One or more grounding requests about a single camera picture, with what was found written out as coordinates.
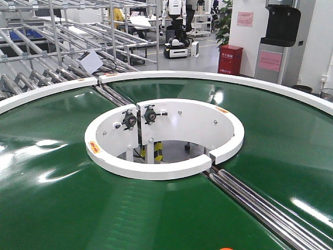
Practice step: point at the orange cylindrical capacitor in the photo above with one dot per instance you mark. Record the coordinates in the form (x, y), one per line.
(226, 248)

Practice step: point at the green circular conveyor belt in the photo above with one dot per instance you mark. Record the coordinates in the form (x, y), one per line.
(54, 197)

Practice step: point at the steel roller conveyor rack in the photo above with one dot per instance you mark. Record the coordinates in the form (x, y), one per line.
(41, 40)

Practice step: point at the white outer conveyor rim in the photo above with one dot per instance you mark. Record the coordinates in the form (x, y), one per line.
(20, 99)

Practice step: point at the steel conveyor rollers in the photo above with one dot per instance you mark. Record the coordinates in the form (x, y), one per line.
(265, 211)

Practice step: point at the white humanoid robot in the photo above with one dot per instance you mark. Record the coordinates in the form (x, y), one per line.
(181, 13)

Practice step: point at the red fire extinguisher cabinet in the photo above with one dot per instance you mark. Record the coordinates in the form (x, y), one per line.
(230, 59)

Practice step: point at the white control box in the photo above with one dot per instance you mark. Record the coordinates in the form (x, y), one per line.
(90, 61)

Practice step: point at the green indoor plant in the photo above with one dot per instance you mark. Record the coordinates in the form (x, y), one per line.
(224, 23)

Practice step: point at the black water dispenser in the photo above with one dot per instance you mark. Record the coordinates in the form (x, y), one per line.
(281, 33)

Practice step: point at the wire mesh waste bin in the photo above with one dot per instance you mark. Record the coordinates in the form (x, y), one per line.
(326, 94)

